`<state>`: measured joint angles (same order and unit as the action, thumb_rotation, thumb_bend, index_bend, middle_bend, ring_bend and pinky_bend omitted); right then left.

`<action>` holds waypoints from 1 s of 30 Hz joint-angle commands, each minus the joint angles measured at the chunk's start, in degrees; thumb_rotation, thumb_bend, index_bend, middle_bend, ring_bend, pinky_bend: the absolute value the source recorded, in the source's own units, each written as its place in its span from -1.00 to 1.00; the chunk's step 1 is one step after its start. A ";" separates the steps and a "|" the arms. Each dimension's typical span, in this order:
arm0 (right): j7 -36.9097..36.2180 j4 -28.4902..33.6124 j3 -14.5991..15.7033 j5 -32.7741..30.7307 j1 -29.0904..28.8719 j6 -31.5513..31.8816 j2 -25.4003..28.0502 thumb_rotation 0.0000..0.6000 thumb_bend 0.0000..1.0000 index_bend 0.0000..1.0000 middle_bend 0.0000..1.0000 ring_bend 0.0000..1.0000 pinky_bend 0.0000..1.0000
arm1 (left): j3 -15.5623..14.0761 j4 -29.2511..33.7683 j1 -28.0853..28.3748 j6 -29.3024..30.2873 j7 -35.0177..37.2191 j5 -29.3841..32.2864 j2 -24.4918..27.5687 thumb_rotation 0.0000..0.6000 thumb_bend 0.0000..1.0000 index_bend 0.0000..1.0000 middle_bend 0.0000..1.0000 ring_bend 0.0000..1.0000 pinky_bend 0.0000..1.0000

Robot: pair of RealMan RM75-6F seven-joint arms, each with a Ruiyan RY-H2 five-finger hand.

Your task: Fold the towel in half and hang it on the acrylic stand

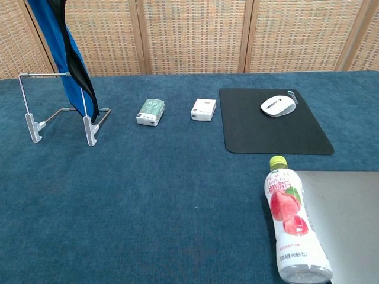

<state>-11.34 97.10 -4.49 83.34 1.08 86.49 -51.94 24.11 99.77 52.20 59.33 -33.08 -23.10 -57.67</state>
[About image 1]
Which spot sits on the blue grey towel black trim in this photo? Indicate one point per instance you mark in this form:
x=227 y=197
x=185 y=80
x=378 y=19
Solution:
x=59 y=44

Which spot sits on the white pink tissue pack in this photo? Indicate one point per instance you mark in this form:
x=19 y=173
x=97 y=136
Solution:
x=203 y=109

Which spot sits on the green tissue pack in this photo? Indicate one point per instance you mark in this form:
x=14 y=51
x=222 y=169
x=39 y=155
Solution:
x=151 y=111

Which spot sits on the blue table cover cloth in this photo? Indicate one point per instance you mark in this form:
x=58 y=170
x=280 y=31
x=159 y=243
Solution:
x=148 y=192

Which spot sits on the black mouse pad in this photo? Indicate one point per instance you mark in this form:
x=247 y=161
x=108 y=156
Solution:
x=266 y=133

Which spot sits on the white computer mouse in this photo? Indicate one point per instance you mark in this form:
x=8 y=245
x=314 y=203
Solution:
x=277 y=106

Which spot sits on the woven bamboo folding screen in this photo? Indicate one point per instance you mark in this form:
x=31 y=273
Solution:
x=189 y=35

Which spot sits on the peach drink bottle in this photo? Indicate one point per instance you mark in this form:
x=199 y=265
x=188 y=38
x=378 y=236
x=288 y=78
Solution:
x=291 y=219

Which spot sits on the silver laptop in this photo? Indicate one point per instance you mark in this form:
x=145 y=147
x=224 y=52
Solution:
x=343 y=219

